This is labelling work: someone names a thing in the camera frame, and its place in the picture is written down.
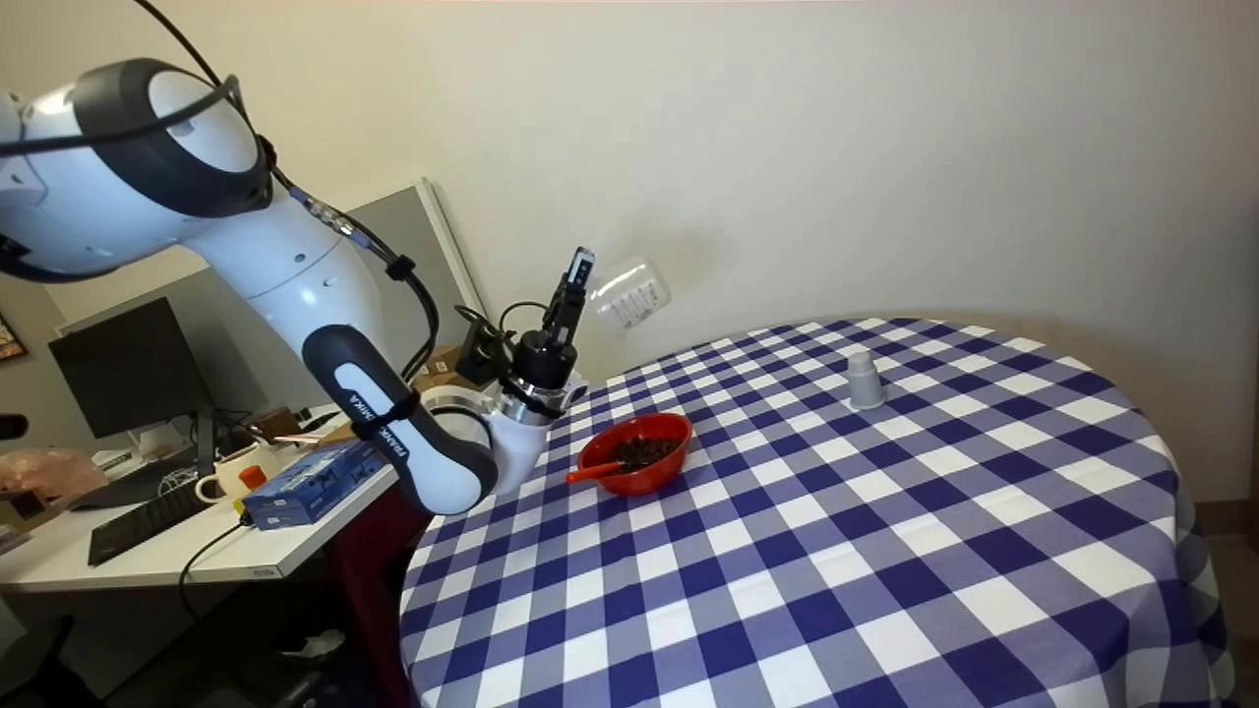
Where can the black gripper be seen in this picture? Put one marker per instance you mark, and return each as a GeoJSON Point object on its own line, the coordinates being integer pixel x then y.
{"type": "Point", "coordinates": [546, 357]}

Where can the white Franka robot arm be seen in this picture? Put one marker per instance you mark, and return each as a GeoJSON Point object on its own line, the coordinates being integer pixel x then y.
{"type": "Point", "coordinates": [290, 262]}

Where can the dark bowl contents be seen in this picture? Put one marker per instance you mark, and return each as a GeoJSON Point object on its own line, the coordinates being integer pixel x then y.
{"type": "Point", "coordinates": [644, 453]}

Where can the red plastic bowl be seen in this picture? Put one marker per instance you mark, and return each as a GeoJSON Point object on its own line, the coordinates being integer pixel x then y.
{"type": "Point", "coordinates": [649, 472]}

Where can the grey desk partition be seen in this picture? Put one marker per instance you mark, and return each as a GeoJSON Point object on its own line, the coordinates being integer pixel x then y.
{"type": "Point", "coordinates": [434, 250]}

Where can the red plastic spoon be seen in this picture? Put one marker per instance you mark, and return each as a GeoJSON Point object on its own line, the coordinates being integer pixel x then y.
{"type": "Point", "coordinates": [594, 468]}

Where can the flat brown cardboard box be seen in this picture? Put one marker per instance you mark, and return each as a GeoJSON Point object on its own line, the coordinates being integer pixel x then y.
{"type": "Point", "coordinates": [333, 431]}

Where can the small black phone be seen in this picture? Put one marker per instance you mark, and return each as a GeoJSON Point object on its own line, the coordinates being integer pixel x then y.
{"type": "Point", "coordinates": [316, 422]}

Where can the small white cup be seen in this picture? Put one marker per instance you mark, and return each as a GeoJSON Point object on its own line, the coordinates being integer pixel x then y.
{"type": "Point", "coordinates": [864, 378]}

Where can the blue cardboard box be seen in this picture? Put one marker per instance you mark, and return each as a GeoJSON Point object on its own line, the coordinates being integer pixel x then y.
{"type": "Point", "coordinates": [310, 485]}

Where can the dark red desk panel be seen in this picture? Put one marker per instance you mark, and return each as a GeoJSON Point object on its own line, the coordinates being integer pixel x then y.
{"type": "Point", "coordinates": [375, 576]}

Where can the white mug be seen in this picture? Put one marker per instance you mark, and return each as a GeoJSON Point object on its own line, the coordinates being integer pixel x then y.
{"type": "Point", "coordinates": [238, 475]}

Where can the blue white checkered tablecloth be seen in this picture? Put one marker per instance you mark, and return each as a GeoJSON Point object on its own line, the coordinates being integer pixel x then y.
{"type": "Point", "coordinates": [850, 562]}

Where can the white shoe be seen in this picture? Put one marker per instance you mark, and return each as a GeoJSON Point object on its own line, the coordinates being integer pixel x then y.
{"type": "Point", "coordinates": [316, 643]}

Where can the black computer monitor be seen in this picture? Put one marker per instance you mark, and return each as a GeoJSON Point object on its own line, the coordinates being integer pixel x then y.
{"type": "Point", "coordinates": [123, 365]}

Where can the black keyboard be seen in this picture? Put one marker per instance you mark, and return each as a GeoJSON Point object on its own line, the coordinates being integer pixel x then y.
{"type": "Point", "coordinates": [138, 525]}

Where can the white office desk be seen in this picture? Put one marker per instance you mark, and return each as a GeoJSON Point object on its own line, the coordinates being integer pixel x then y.
{"type": "Point", "coordinates": [131, 562]}

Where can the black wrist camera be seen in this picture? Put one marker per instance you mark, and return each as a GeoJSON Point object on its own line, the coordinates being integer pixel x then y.
{"type": "Point", "coordinates": [482, 347]}

